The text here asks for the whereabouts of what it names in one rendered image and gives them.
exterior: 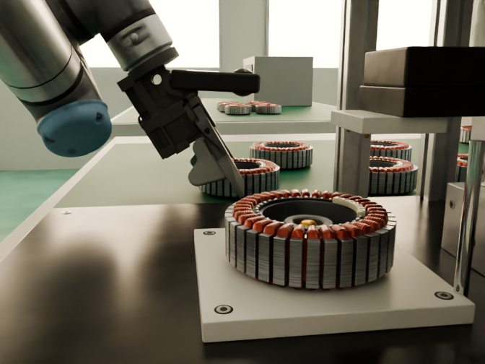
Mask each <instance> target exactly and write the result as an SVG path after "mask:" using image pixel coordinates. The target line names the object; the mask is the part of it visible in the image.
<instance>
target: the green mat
mask: <svg viewBox="0 0 485 364"><path fill-rule="evenodd" d="M377 140H378V142H379V140H382V141H384V140H387V141H388V140H390V141H396V142H405V143H407V144H408V145H410V146H412V152H411V163H413V164H414V165H416V166H417V167H419V151H420V142H421V138H418V139H377ZM256 142H265V141H254V142H225V144H226V145H227V147H228V148H229V150H230V152H231V153H232V156H233V157H234V158H238V159H239V161H240V158H244V159H246V158H250V145H253V144H254V143H256ZM293 142H304V143H307V144H309V145H310V146H312V147H313V163H312V165H309V166H307V167H306V168H301V169H300V168H299V169H294V170H292V169H290V170H287V169H285V170H282V169H280V170H279V189H278V190H277V191H278V192H280V191H281V190H287V191H288V192H290V191H291V190H293V189H297V190H298V191H299V192H300V193H301V191H302V190H304V189H307V190H309V191H310V195H311V196H312V192H313V191H314V190H319V191H321V193H323V192H324V191H331V192H332V193H333V174H334V157H335V140H296V141H293ZM468 148H469V144H464V143H461V142H460V141H459V148H458V154H461V155H462V154H466V155H467V154H468ZM193 156H194V152H193V142H192V143H190V147H189V148H187V149H185V150H183V151H182V152H180V153H178V154H176V153H175V154H174V155H172V156H170V157H168V158H167V159H166V158H165V159H164V160H163V159H162V158H161V157H160V155H159V153H158V151H157V150H156V149H155V147H154V145H153V144H152V143H131V144H114V145H113V147H112V148H111V149H110V150H109V151H108V152H107V153H106V154H105V155H104V156H103V157H102V158H101V159H100V160H99V161H98V162H97V163H96V164H95V165H94V166H93V167H92V168H91V169H90V170H89V171H88V172H87V173H86V174H85V175H84V176H83V177H82V178H81V179H80V180H79V181H78V182H77V184H76V185H75V186H74V187H73V188H72V189H71V190H70V191H69V192H68V193H67V194H66V195H65V196H64V197H63V198H62V199H61V200H60V201H59V202H58V203H57V204H56V205H55V206H54V207H53V208H72V207H114V206H136V205H157V204H199V203H220V202H238V201H239V200H240V198H239V197H237V198H236V199H233V198H232V197H231V198H230V199H228V198H226V197H224V198H221V197H215V196H211V195H208V194H205V193H204V192H202V191H201V190H199V189H198V186H193V185H192V184H191V183H190V181H189V180H188V174H189V172H190V171H191V169H192V168H193V166H192V165H191V158H192V157H193ZM390 196H391V195H389V196H385V195H384V194H383V195H382V196H378V195H377V194H376V195H375V196H373V195H371V192H370V194H369V195H368V196H367V198H369V197H390ZM394 196H417V195H416V188H415V189H414V190H413V191H410V192H408V193H407V194H400V195H394Z"/></svg>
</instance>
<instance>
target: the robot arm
mask: <svg viewBox="0 0 485 364"><path fill-rule="evenodd" d="M98 34H100V35H101V37H102V39H103V40H104V41H105V43H106V44H107V45H108V48H109V49H110V51H111V52H112V54H113V55H114V57H115V59H116V61H117V62H118V64H119V65H120V67H121V68H122V70H123V71H125V72H129V73H128V74H127V75H128V76H127V77H125V78H124V79H122V80H121V81H119V82H117V85H118V86H119V87H120V89H121V91H122V92H125V93H126V95H127V96H128V99H129V100H130V101H131V103H132V104H133V106H134V107H135V109H136V111H137V113H138V114H139V117H138V122H139V125H140V126H141V128H142V129H143V130H144V131H145V133H146V134H147V136H148V137H149V139H150V141H151V142H152V144H153V145H154V147H155V149H156V150H157V151H158V153H159V155H160V157H161V158H162V159H163V160H164V159H165V158H166V159H167V158H168V157H170V156H172V155H174V154H175V153H176V154H178V153H180V152H182V151H183V150H185V149H187V148H189V147H190V143H192V142H193V152H194V156H193V157H192V158H191V165H192V166H193V168H192V169H191V171H190V172H189V174H188V180H189V181H190V183H191V184H192V185H193V186H203V185H206V184H209V183H214V182H217V181H222V180H225V179H228V180H229V182H230V183H231V185H232V187H233V189H234V190H235V192H236V193H237V195H238V196H239V198H240V199H242V198H244V180H243V178H242V176H241V175H240V173H239V171H238V169H237V168H236V166H235V164H234V163H233V161H232V159H234V157H233V156H232V153H231V152H230V150H229V148H228V147H227V145H226V144H225V142H224V140H223V138H222V137H221V135H220V133H219V132H218V130H217V128H216V126H217V125H216V123H215V121H214V119H213V118H212V116H211V114H210V112H209V110H208V109H207V107H206V106H205V104H204V102H203V100H202V99H201V96H200V95H198V91H212V92H233V93H234V94H236V95H237V96H240V97H246V96H249V95H250V94H252V93H258V92H259V91H260V83H261V77H260V76H259V75H258V74H253V72H252V71H251V70H249V69H244V68H241V69H237V70H235V71H234V72H225V71H198V70H184V69H173V70H172V71H170V70H168V69H167V67H166V65H167V64H169V63H170V62H171V61H173V60H175V59H176V58H177V57H179V55H180V54H179V53H178V51H177V49H176V48H175V46H173V47H171V45H172V44H173V39H172V38H171V36H170V34H169V32H168V31H167V29H166V27H165V26H164V24H163V23H162V20H161V19H160V17H159V15H158V14H157V13H156V12H155V10H154V7H153V6H152V4H151V3H150V1H149V0H0V79H1V80H2V81H3V83H4V84H5V85H6V86H7V87H8V88H9V89H10V90H11V91H12V93H13V94H14V95H16V97H17V98H18V99H19V101H20V102H21V103H22V104H23V105H24V106H25V107H26V109H28V111H29V112H30V113H31V114H32V116H33V118H34V119H35V122H36V124H37V126H36V129H37V132H38V134H39V135H41V138H42V140H43V143H44V145H45V146H46V148H47V149H48V150H49V151H51V152H52V153H53V154H55V155H58V156H62V157H81V156H84V155H87V154H89V153H91V152H93V151H96V150H98V149H99V148H101V146H103V145H104V144H105V143H106V141H107V140H108V139H109V137H110V135H111V132H112V123H111V120H110V116H109V114H108V106H107V104H106V103H105V102H104V101H103V100H102V97H101V95H100V92H99V90H98V88H97V85H96V83H95V81H94V78H93V76H92V73H91V71H90V70H89V67H88V64H87V62H86V60H85V58H84V55H83V53H82V50H81V48H80V46H82V45H84V44H85V43H87V42H88V41H90V40H91V39H93V38H95V36H96V35H98ZM157 74H158V75H160V76H161V79H162V80H161V82H160V83H159V84H157V83H155V82H154V76H155V75H157ZM140 117H141V119H142V120H140ZM231 158H232V159H231Z"/></svg>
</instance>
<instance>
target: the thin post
mask: <svg viewBox="0 0 485 364"><path fill-rule="evenodd" d="M484 153H485V141H483V140H470V141H469V148H468V161H467V168H466V181H465V188H464V195H463V207H462V215H461V221H460V234H459V241H458V254H457V261H456V268H455V281H454V288H453V292H454V293H456V294H459V295H464V296H465V297H466V298H468V289H469V282H470V276H471V264H472V257H473V245H474V239H475V232H476V221H477V214H478V208H479V196H480V189H481V177H482V170H483V164H484Z"/></svg>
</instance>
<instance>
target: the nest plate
mask: <svg viewBox="0 0 485 364"><path fill-rule="evenodd" d="M194 244H195V253H196V270H197V279H198V296H199V305H200V314H201V331H202V340H203V342H225V341H235V340H246V339H265V338H276V337H295V336H305V335H316V334H335V333H346V332H365V331H376V330H386V329H405V328H416V327H426V326H446V325H456V324H472V323H473V320H474V313H475V307H476V306H475V304H474V303H473V302H471V301H470V300H469V299H467V298H466V297H465V296H464V295H459V294H456V293H454V292H453V287H452V286H451V285H449V284H448V283H447V282H446V281H444V280H443V279H442V278H440V277H439V276H438V275H436V274H435V273H434V272H433V271H432V270H430V269H429V268H427V267H426V266H424V265H423V264H422V263H421V262H420V261H418V260H417V259H415V258H414V257H413V256H412V255H411V254H409V253H408V252H407V251H405V250H404V249H403V248H401V247H400V246H399V245H398V244H397V243H395V251H394V261H393V267H392V268H391V270H390V271H389V272H388V273H385V275H383V276H382V277H380V278H378V277H377V279H376V280H373V281H371V282H367V283H365V284H361V285H357V286H355V287H345V288H344V289H336V288H331V289H330V290H322V289H321V288H320V285H319V288H318V289H316V290H308V289H307V288H306V287H305V282H303V286H302V288H301V289H297V290H296V289H294V288H292V287H290V286H289V285H287V286H286V287H280V286H278V285H277V284H274V283H273V284H268V283H266V282H265V281H263V280H257V279H255V278H254V277H251V276H248V275H247V274H246V273H242V272H241V271H239V270H237V267H236V268H234V267H233V265H231V263H230V262H228V260H227V257H226V256H225V228H213V229H195V230H194Z"/></svg>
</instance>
